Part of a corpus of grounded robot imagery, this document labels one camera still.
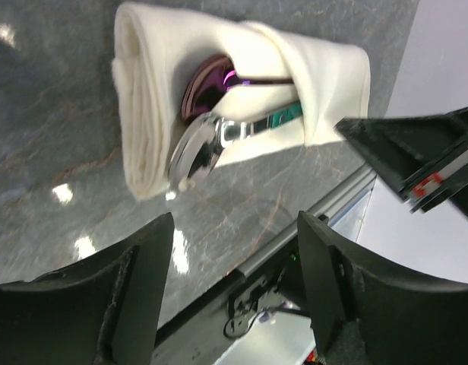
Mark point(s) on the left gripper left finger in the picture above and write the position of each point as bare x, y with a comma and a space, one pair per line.
103, 309

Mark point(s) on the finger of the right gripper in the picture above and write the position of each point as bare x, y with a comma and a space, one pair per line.
423, 159

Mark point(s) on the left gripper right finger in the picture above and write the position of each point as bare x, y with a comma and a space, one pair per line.
366, 309

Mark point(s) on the green handled metal spoon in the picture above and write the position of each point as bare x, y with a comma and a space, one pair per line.
204, 141

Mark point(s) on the purple handled spoon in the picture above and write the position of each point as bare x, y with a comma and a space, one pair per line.
211, 81

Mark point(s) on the white cloth napkin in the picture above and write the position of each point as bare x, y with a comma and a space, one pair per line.
157, 50

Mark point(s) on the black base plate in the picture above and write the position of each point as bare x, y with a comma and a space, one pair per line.
206, 328

